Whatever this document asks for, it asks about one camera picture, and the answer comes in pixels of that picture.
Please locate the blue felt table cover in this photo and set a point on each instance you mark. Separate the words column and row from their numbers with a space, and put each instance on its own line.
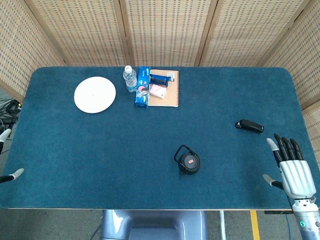
column 140, row 140

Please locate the clear plastic water bottle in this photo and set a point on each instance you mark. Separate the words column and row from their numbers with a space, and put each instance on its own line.
column 130, row 79

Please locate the white table leg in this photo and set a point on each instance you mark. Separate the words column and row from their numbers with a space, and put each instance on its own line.
column 222, row 225

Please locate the grey-blue robot torso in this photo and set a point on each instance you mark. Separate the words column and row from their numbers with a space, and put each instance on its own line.
column 155, row 225

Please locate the brown spiral notebook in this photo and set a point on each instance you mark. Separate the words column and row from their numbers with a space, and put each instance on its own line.
column 170, row 96

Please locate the woven bamboo screen panel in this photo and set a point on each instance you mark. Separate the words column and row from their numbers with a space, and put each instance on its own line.
column 85, row 32
column 300, row 62
column 250, row 32
column 167, row 32
column 17, row 47

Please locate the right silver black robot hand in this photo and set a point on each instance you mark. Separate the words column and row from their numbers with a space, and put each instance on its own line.
column 296, row 175

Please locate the white round plate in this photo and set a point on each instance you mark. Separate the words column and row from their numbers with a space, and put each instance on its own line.
column 95, row 94

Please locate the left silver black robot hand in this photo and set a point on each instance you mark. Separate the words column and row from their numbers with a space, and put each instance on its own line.
column 17, row 172

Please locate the black stapler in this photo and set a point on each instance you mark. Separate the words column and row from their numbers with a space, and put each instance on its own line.
column 250, row 126

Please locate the blue cookie box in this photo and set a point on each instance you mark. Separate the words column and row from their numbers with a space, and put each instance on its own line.
column 142, row 87

